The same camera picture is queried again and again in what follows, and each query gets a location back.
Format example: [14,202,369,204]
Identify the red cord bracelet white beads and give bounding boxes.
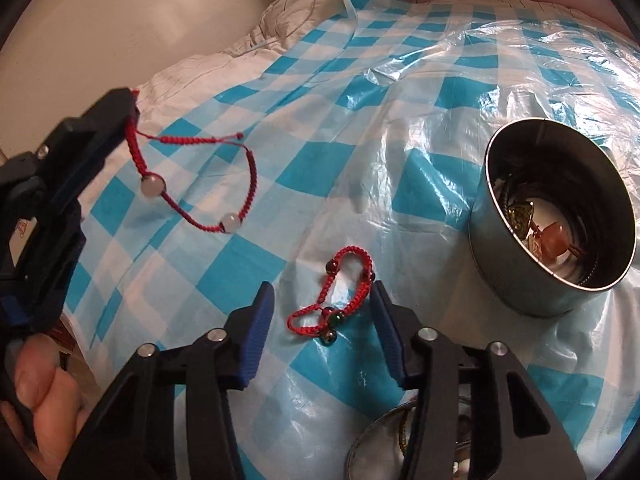
[125,118,258,234]

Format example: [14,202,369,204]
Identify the silver metal bangle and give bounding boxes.
[344,394,472,480]

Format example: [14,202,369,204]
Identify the red cord bracelet dark beads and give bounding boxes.
[285,244,377,347]

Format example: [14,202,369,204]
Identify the left hand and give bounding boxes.
[1,334,91,479]

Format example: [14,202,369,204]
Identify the round metal tin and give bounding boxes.
[469,118,636,318]

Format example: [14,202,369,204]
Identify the white quilt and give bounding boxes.
[138,0,345,133]

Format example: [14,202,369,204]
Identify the blue checkered plastic sheet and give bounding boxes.
[65,0,639,479]

